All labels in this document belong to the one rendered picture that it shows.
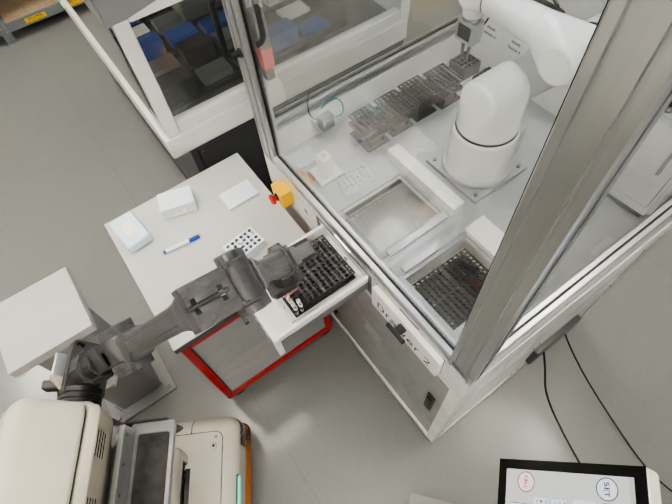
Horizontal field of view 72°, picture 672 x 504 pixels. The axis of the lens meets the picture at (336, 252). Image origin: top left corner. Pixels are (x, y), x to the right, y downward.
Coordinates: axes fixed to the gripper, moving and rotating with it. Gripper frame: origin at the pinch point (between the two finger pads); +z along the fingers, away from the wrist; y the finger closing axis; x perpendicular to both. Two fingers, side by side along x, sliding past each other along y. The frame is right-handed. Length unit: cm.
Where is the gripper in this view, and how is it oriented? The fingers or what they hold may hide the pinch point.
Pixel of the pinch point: (286, 293)
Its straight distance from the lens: 137.4
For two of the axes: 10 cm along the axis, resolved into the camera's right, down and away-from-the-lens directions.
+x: 5.6, 7.0, -4.4
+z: 0.2, 5.2, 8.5
